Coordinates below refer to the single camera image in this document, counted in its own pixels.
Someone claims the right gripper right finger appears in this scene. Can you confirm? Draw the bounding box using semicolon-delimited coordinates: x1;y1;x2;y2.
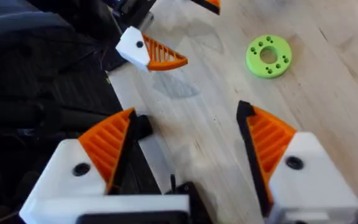
236;100;358;224

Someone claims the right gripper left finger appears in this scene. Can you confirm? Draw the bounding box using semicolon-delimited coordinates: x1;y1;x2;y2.
19;107;154;224

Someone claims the green disc with holes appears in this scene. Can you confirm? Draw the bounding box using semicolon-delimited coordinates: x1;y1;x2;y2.
245;34;293;80

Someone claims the orange ribbed wedge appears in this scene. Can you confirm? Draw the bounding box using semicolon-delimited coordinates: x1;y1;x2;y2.
191;0;222;16

